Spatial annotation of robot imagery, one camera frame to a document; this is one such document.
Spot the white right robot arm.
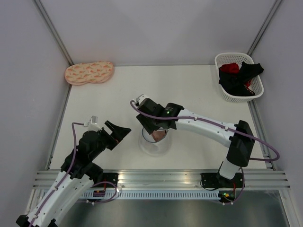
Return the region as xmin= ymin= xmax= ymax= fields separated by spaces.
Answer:
xmin=130 ymin=96 xmax=255 ymax=187

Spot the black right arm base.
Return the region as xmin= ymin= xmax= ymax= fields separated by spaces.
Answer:
xmin=200 ymin=173 xmax=221 ymax=191

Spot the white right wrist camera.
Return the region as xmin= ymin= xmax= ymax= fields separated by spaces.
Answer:
xmin=134 ymin=94 xmax=149 ymax=106

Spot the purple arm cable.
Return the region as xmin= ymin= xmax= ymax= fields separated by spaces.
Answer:
xmin=129 ymin=100 xmax=281 ymax=162
xmin=28 ymin=121 xmax=86 ymax=227

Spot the pink patterned bra case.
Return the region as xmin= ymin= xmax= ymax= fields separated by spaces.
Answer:
xmin=64 ymin=61 xmax=115 ymax=86

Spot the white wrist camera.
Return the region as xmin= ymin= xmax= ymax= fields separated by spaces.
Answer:
xmin=83 ymin=116 xmax=100 ymax=131
xmin=134 ymin=94 xmax=149 ymax=106

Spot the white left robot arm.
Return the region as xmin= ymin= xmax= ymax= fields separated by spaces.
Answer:
xmin=16 ymin=116 xmax=131 ymax=227

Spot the white slotted cable duct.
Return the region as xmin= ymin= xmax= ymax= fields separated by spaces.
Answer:
xmin=80 ymin=190 xmax=220 ymax=200

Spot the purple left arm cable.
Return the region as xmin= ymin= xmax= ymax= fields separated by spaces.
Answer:
xmin=28 ymin=121 xmax=86 ymax=227

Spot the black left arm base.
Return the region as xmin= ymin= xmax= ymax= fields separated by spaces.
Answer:
xmin=92 ymin=173 xmax=119 ymax=188

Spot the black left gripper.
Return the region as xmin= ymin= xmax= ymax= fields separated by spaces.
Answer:
xmin=90 ymin=121 xmax=131 ymax=160

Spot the black underwear garment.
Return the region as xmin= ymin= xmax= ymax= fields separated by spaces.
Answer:
xmin=219 ymin=62 xmax=264 ymax=96

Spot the pink bra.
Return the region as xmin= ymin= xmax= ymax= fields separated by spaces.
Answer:
xmin=151 ymin=130 xmax=167 ymax=142

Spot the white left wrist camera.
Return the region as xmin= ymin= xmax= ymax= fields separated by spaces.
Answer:
xmin=83 ymin=116 xmax=100 ymax=131

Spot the round white mesh laundry bag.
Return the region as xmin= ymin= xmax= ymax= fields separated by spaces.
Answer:
xmin=139 ymin=128 xmax=172 ymax=156

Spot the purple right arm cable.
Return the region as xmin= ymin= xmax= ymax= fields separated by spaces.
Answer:
xmin=129 ymin=100 xmax=281 ymax=162

